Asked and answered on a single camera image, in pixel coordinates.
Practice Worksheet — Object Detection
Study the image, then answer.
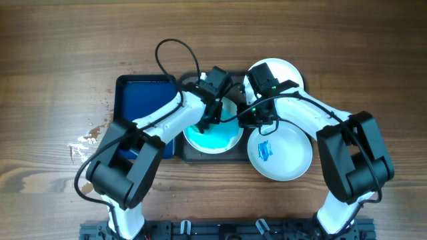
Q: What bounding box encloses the white plate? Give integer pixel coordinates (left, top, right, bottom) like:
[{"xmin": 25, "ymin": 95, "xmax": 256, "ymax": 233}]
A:
[
  {"xmin": 247, "ymin": 121, "xmax": 313, "ymax": 181},
  {"xmin": 243, "ymin": 58, "xmax": 305, "ymax": 105},
  {"xmin": 183, "ymin": 96, "xmax": 246, "ymax": 155}
]

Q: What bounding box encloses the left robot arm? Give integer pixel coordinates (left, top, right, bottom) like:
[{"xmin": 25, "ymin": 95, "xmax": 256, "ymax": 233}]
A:
[{"xmin": 83, "ymin": 67, "xmax": 231, "ymax": 239}]

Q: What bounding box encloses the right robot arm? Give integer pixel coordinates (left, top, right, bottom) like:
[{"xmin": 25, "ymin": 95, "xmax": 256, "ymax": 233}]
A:
[{"xmin": 238, "ymin": 59, "xmax": 394, "ymax": 239}]

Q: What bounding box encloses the dark brown serving tray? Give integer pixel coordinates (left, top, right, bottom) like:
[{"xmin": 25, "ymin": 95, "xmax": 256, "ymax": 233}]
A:
[{"xmin": 175, "ymin": 71, "xmax": 254, "ymax": 164}]

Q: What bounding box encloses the black tray with blue water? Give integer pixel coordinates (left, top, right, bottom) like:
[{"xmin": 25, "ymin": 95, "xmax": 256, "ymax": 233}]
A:
[{"xmin": 114, "ymin": 74, "xmax": 178, "ymax": 160}]

